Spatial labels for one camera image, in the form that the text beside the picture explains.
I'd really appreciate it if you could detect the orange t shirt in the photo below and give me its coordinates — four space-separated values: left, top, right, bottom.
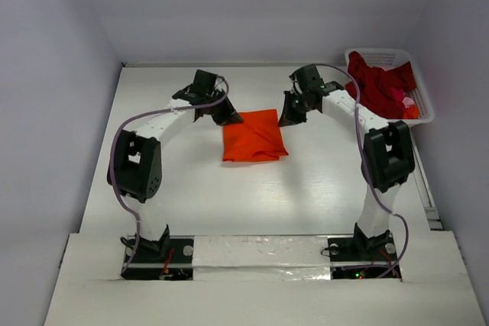
222 109 289 163

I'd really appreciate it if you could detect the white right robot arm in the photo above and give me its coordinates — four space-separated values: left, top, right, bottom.
279 64 415 263

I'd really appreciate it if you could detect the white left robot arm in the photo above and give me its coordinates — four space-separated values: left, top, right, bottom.
107 69 243 262

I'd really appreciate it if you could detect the dark red t shirt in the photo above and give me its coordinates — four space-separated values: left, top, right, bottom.
348 51 417 120

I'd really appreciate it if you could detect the white plastic basket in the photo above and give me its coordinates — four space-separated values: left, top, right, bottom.
345 47 434 126

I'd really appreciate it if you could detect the pink cloth in basket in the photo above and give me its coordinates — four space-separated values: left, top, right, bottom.
390 88 415 109

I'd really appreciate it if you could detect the small orange cloth in basket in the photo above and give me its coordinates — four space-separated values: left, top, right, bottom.
403 105 420 120

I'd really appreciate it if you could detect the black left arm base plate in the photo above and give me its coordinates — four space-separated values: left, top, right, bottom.
121 236 194 281

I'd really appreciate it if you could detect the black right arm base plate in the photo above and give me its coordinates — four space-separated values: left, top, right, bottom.
321 234 402 280

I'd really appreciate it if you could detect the metal rail right table edge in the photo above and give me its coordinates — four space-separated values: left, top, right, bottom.
413 146 445 231

